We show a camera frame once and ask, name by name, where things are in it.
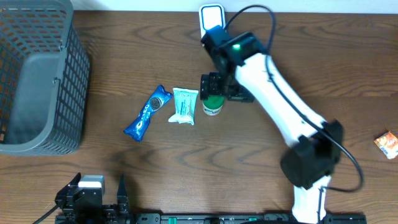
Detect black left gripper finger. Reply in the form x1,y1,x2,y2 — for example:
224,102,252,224
65,172,81,190
117,174,128,204

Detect green lid white jar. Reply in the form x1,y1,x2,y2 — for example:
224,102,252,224
202,96,224,116

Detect mint green wipes pack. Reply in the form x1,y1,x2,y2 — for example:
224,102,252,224
168,87,199,125

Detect blue Oreo cookie pack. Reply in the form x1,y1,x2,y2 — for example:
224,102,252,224
124,85,173,141

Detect orange snack packet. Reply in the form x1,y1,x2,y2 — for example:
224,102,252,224
374,131,398,159

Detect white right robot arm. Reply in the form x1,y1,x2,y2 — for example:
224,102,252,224
200,26,343,223

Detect grey plastic mesh basket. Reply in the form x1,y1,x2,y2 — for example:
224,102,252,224
1,0,91,156

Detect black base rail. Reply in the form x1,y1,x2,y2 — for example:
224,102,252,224
129,212,367,224

